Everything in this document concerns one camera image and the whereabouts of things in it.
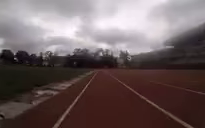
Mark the row of trees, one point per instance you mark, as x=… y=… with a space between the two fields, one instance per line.
x=73 y=57

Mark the red running track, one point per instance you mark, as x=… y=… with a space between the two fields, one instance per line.
x=106 y=103

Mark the grandstand building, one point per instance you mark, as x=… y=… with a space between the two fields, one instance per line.
x=183 y=50

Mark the green grass field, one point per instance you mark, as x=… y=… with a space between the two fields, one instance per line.
x=26 y=80

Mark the grey concrete kerb strip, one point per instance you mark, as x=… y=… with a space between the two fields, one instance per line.
x=26 y=101

